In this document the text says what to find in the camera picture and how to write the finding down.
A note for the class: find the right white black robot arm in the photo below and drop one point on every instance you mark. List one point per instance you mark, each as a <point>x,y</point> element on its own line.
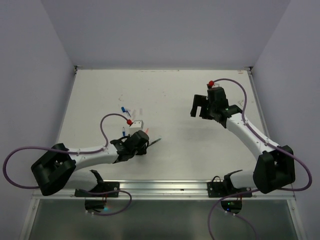
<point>274,166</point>

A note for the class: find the white marker blue label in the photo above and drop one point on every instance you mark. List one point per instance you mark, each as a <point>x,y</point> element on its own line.
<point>123,131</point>

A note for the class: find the green ink roller pen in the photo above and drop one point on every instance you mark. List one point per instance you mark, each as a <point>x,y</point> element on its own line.
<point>155,141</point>

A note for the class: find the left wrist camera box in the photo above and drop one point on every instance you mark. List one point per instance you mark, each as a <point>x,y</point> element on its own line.
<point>137,125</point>

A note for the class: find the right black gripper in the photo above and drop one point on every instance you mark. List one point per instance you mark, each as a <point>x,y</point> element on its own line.
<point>200,100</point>

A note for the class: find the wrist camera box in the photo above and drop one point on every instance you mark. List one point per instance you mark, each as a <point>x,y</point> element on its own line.
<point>212,86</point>
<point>137,125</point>

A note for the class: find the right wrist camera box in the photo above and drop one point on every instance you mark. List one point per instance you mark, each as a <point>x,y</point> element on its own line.
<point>212,86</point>

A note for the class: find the aluminium front rail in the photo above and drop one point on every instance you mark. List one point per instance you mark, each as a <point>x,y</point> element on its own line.
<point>165,190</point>

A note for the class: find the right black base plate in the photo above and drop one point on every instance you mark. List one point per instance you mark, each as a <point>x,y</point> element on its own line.
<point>218,188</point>

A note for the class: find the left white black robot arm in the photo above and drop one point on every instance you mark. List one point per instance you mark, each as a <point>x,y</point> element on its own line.
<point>53,170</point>

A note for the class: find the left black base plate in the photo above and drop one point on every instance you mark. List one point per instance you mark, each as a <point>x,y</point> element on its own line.
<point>106,189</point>

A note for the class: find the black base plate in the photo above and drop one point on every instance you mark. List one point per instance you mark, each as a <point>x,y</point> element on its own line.
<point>218,188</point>
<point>106,189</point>

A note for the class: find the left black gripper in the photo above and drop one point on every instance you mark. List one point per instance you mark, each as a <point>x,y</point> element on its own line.
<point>142,150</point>

